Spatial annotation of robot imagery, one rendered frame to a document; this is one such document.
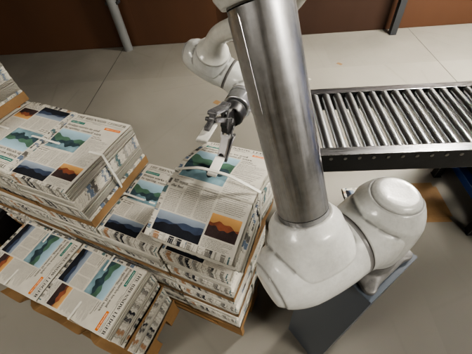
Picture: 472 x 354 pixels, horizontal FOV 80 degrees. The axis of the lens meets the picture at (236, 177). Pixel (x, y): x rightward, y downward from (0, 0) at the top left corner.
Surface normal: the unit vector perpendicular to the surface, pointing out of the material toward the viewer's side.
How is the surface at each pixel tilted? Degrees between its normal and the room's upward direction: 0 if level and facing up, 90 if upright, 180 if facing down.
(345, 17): 90
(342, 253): 59
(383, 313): 0
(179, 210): 20
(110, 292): 2
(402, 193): 6
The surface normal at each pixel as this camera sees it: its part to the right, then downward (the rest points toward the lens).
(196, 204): -0.20, -0.37
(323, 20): -0.02, 0.76
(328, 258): 0.32, 0.27
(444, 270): -0.07, -0.65
